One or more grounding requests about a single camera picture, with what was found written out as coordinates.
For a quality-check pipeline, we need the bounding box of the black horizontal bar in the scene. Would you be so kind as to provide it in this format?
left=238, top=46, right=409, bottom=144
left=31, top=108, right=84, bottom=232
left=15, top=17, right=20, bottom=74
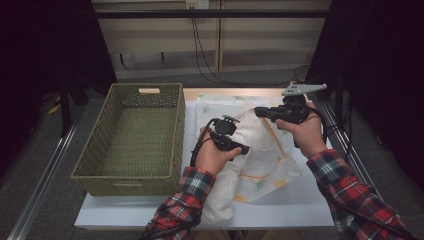
left=94, top=9, right=329, bottom=19

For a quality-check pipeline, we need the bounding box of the green woven basket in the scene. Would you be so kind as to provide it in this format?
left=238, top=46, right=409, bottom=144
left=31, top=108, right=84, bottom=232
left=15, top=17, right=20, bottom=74
left=70, top=82, right=186, bottom=198

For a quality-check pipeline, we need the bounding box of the white pillow insert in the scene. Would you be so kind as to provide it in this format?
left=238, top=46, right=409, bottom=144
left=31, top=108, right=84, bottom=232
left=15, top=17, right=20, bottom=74
left=199, top=111, right=279, bottom=225

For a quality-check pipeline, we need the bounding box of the black metal stand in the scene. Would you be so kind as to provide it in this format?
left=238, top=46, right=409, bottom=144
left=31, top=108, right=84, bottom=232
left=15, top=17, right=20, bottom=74
left=59, top=79, right=73, bottom=138

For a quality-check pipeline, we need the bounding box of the black hanging cable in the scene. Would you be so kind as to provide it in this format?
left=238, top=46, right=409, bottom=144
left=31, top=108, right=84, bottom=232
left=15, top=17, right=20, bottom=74
left=190, top=6, right=311, bottom=87

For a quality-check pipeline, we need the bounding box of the white wall outlet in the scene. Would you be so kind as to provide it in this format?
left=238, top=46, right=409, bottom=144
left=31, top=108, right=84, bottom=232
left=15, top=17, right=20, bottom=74
left=185, top=0, right=210, bottom=10

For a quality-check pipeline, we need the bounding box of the right hand-held gripper cable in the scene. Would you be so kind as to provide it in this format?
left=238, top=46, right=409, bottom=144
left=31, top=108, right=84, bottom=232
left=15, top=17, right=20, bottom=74
left=293, top=105, right=330, bottom=150

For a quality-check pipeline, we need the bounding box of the yellow tape strip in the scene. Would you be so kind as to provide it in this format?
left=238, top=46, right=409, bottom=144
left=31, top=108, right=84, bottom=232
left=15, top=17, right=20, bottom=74
left=47, top=96, right=62, bottom=116

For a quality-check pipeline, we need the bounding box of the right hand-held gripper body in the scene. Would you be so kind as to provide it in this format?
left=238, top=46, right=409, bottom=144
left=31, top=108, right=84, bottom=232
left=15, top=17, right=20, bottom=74
left=275, top=83, right=329, bottom=126

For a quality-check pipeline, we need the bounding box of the leaf print pillowcase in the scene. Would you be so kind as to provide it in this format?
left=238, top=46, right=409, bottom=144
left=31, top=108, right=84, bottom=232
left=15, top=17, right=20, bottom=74
left=194, top=93, right=303, bottom=204

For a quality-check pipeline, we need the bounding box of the hand-held gripper cable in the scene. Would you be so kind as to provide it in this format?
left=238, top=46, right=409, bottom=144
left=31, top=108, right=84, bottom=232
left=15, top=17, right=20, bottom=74
left=189, top=118, right=217, bottom=168
left=293, top=105, right=330, bottom=150

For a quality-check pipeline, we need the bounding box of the left hand-held gripper cable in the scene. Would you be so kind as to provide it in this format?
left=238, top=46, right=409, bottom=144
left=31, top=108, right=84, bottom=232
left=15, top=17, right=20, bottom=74
left=189, top=118, right=217, bottom=168

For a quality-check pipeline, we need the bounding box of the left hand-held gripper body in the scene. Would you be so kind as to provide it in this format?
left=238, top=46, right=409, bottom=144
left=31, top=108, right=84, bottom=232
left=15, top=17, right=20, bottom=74
left=209, top=115, right=241, bottom=151

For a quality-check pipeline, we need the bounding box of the person's right hand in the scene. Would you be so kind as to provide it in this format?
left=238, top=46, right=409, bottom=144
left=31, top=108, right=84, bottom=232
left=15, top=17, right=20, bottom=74
left=275, top=101, right=330, bottom=160

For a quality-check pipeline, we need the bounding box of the person's left hand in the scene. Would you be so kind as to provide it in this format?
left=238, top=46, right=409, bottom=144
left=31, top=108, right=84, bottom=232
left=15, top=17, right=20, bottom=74
left=194, top=127, right=243, bottom=176

